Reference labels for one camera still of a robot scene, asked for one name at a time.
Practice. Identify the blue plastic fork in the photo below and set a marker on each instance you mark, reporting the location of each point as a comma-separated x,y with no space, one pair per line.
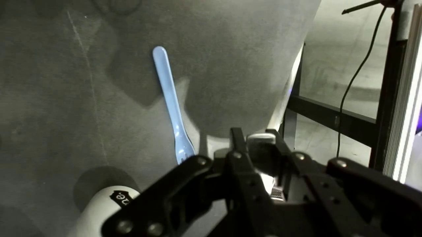
169,92

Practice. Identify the aluminium profile post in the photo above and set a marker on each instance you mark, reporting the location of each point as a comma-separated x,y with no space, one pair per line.
409,100

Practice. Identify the black metal frame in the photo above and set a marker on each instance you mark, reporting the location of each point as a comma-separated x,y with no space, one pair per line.
334,116

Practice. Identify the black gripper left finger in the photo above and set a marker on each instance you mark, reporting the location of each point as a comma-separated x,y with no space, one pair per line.
198,198

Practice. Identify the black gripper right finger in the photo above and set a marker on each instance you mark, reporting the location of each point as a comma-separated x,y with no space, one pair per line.
344,202

